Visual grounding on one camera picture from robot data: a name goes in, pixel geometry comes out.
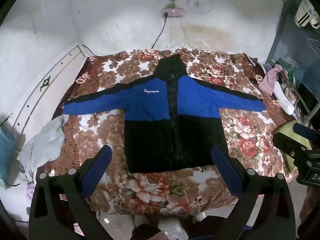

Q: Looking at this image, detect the floral blanket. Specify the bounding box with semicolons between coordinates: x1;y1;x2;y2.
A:
51;48;299;217

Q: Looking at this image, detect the grey metal rack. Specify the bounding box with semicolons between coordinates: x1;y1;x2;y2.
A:
264;0;320;130

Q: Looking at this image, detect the transparent wall hook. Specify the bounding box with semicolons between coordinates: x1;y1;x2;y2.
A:
187;0;213;14

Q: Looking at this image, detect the white striped bag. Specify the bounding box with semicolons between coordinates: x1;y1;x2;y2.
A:
293;0;320;29

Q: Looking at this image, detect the blue and black jacket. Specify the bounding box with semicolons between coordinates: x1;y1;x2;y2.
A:
62;54;267;173

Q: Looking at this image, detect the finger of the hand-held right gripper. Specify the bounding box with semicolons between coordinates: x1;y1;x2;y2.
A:
272;123;318;158

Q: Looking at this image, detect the grey cloth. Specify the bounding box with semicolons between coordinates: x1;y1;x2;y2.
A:
17;115;70;180

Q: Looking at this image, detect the person's right forearm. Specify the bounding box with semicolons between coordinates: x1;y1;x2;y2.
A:
299;186;320;231

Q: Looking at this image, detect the green cloth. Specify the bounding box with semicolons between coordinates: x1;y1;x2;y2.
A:
277;57;296;80

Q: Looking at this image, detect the yellow-green box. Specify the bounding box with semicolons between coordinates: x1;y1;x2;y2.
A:
273;120;299;180

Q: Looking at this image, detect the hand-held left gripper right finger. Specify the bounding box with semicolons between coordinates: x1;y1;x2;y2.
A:
212;145;299;240

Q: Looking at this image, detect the pink power strip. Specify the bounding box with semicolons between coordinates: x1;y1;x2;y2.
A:
161;8;185;18

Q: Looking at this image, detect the black power cable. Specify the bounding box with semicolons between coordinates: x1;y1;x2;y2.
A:
151;17;167;49

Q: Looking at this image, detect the person's dark clothing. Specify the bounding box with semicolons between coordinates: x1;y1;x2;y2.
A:
131;226;167;240

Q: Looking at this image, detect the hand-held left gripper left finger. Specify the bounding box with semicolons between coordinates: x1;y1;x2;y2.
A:
29;144;113;240

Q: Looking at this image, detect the thin black cable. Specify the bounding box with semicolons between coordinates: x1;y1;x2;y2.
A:
81;44;95;56

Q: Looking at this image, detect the pink cloth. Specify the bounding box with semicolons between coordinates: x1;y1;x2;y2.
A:
258;64;283;96

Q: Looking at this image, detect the teal cloth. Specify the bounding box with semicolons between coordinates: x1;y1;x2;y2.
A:
0;125;19;189

